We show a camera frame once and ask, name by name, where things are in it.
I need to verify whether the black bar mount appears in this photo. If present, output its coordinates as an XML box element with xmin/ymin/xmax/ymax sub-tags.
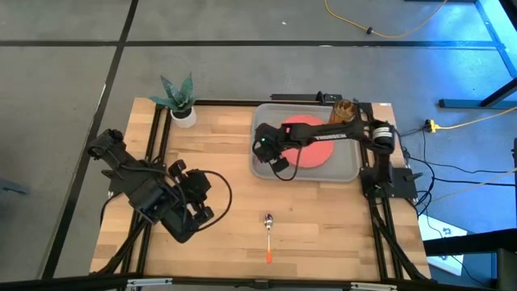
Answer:
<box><xmin>270</xmin><ymin>91</ymin><xmax>344</xmax><ymax>103</ymax></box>

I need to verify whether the black slanted beam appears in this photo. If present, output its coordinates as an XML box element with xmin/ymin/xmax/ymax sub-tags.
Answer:
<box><xmin>422</xmin><ymin>228</ymin><xmax>517</xmax><ymax>256</ymax></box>

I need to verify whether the white plant pot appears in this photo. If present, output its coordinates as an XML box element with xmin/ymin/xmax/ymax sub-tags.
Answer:
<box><xmin>170</xmin><ymin>105</ymin><xmax>198</xmax><ymax>129</ymax></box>

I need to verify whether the pink round plate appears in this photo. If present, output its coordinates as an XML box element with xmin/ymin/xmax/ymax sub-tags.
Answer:
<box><xmin>280</xmin><ymin>114</ymin><xmax>336</xmax><ymax>169</ymax></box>

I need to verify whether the green spiky plant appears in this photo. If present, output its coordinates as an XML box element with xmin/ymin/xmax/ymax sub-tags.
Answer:
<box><xmin>149</xmin><ymin>72</ymin><xmax>198</xmax><ymax>113</ymax></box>

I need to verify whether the beige slanting cable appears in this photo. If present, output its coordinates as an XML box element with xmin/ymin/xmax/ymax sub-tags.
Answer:
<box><xmin>427</xmin><ymin>167</ymin><xmax>517</xmax><ymax>204</ymax></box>

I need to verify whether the black aluminium table frame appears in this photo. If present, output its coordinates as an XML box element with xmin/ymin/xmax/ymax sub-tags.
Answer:
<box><xmin>95</xmin><ymin>99</ymin><xmax>431</xmax><ymax>284</ymax></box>

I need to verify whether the white printed sheet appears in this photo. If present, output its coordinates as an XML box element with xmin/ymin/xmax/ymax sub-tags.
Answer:
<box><xmin>418</xmin><ymin>213</ymin><xmax>469</xmax><ymax>276</ymax></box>

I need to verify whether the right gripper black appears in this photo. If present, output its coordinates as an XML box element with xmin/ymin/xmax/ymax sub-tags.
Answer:
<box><xmin>251</xmin><ymin>122</ymin><xmax>303</xmax><ymax>174</ymax></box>

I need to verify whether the silver frame bracket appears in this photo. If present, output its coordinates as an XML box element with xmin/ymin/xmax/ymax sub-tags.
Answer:
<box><xmin>349</xmin><ymin>281</ymin><xmax>399</xmax><ymax>291</ymax></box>
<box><xmin>126</xmin><ymin>277</ymin><xmax>174</xmax><ymax>289</ymax></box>

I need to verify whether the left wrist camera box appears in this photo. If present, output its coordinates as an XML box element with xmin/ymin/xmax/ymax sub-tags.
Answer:
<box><xmin>184</xmin><ymin>168</ymin><xmax>212</xmax><ymax>200</ymax></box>

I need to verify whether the orange-handled metal spoon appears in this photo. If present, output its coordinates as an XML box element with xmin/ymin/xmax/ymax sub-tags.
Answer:
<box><xmin>263</xmin><ymin>213</ymin><xmax>275</xmax><ymax>265</ymax></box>

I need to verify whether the yellow floor cable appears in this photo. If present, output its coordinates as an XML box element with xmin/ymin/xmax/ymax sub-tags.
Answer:
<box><xmin>322</xmin><ymin>0</ymin><xmax>449</xmax><ymax>40</ymax></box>

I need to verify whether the amber faceted plastic cup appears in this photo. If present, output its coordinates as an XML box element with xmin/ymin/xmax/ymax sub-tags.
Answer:
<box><xmin>329</xmin><ymin>99</ymin><xmax>358</xmax><ymax>124</ymax></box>

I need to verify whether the blue table frame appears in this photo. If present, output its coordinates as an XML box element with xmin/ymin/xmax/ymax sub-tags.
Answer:
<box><xmin>438</xmin><ymin>0</ymin><xmax>517</xmax><ymax>110</ymax></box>

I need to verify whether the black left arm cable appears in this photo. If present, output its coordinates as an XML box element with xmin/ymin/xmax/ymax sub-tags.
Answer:
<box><xmin>196</xmin><ymin>169</ymin><xmax>234</xmax><ymax>232</ymax></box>

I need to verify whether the grey plastic tray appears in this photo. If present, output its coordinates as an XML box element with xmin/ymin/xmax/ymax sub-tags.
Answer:
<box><xmin>250</xmin><ymin>103</ymin><xmax>362</xmax><ymax>183</ymax></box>

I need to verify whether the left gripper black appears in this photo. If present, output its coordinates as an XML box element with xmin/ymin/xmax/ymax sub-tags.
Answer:
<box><xmin>166</xmin><ymin>158</ymin><xmax>216</xmax><ymax>223</ymax></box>

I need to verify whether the black floor cable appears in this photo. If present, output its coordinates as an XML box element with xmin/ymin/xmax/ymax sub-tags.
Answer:
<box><xmin>434</xmin><ymin>163</ymin><xmax>517</xmax><ymax>188</ymax></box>

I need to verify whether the yellow hanging cable with plug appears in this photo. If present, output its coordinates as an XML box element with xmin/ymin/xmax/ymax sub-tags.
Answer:
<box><xmin>425</xmin><ymin>105</ymin><xmax>517</xmax><ymax>133</ymax></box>

